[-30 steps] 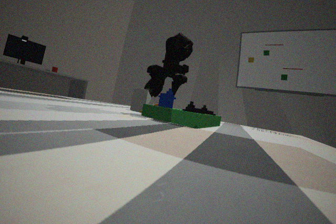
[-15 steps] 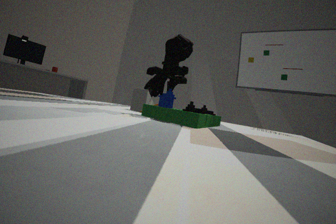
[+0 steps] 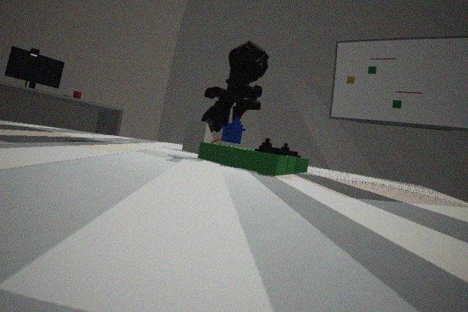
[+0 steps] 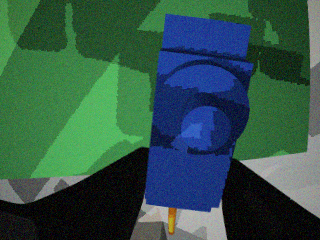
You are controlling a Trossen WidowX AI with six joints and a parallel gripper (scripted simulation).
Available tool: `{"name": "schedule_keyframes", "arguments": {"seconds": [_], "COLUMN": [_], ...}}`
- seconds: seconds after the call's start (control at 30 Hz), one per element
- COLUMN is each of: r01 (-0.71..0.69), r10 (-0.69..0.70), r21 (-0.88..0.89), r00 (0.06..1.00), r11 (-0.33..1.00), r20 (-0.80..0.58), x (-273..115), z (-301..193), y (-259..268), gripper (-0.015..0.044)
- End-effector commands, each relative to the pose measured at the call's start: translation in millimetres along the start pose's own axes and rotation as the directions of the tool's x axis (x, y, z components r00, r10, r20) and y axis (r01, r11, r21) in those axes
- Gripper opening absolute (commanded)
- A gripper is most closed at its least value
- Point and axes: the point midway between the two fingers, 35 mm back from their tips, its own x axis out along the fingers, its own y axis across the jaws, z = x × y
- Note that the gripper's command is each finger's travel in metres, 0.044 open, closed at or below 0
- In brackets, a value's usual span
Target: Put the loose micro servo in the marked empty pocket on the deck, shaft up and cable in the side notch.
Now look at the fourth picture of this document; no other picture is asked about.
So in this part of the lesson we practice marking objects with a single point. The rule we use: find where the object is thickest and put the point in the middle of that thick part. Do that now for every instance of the green flat deck plate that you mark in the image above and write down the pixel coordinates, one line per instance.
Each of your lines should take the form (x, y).
(78, 79)

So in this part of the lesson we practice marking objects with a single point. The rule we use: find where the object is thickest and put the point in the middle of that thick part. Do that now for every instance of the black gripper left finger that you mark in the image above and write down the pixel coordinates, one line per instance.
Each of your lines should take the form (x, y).
(102, 207)

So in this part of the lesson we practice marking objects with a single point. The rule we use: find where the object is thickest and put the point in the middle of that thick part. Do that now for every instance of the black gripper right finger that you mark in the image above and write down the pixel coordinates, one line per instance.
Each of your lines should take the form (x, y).
(255, 210)

